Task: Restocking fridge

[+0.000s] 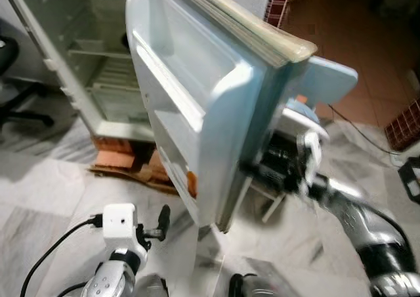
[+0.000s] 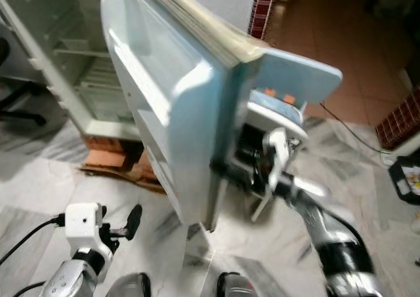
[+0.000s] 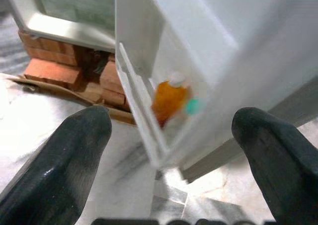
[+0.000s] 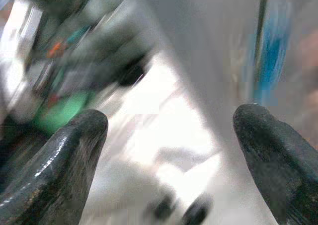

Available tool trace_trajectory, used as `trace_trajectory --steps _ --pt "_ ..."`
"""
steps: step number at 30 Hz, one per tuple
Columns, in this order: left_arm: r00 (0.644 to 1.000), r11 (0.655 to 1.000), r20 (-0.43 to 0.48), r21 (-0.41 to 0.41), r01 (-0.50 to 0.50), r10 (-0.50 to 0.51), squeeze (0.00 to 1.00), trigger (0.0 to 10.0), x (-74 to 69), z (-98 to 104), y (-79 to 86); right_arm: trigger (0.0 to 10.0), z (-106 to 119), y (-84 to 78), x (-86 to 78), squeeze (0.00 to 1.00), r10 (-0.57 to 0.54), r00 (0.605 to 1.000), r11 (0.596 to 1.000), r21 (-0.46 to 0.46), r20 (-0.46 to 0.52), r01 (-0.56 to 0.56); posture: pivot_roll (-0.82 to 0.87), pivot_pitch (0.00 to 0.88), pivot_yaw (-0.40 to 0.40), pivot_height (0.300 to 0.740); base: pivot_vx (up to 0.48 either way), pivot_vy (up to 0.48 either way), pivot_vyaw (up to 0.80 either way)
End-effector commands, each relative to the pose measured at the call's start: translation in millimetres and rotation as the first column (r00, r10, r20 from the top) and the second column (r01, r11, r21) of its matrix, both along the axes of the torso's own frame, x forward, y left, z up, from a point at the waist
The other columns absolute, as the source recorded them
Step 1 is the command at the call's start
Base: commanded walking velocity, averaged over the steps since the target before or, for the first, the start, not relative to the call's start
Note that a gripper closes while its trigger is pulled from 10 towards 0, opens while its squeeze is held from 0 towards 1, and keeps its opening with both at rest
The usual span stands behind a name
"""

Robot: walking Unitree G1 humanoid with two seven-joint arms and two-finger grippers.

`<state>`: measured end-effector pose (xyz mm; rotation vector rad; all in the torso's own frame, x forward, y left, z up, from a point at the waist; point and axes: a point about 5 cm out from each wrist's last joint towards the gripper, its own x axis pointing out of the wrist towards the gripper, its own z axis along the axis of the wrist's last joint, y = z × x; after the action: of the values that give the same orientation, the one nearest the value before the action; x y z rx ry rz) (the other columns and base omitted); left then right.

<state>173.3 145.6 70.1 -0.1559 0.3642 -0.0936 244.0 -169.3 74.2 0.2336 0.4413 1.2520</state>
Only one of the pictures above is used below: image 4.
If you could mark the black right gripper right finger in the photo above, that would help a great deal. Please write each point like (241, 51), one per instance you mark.
(285, 170)

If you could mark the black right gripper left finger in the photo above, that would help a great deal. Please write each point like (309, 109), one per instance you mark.
(54, 175)

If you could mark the green package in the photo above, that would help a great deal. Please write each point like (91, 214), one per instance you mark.
(64, 110)

